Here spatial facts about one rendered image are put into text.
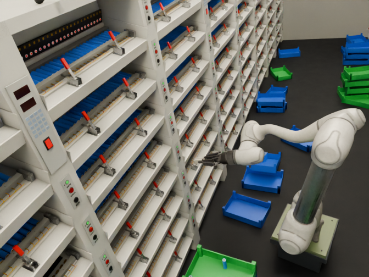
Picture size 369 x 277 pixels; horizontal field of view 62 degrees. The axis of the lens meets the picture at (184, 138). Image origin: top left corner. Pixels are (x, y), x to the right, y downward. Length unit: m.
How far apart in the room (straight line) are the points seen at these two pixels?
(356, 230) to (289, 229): 0.77
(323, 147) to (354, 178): 1.47
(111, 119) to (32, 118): 0.37
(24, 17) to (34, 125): 0.27
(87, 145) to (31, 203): 0.26
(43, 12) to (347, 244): 2.07
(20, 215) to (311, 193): 1.18
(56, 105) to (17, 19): 0.24
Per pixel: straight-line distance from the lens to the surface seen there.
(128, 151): 1.32
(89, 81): 1.07
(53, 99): 1.00
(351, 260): 2.25
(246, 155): 1.78
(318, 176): 1.47
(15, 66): 0.89
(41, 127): 0.93
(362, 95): 3.84
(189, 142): 1.89
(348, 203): 2.56
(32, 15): 0.94
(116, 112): 1.22
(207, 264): 1.68
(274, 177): 2.68
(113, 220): 1.32
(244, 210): 2.42
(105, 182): 1.20
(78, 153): 1.06
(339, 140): 1.33
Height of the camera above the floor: 1.80
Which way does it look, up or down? 33 degrees down
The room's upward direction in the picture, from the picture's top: 11 degrees counter-clockwise
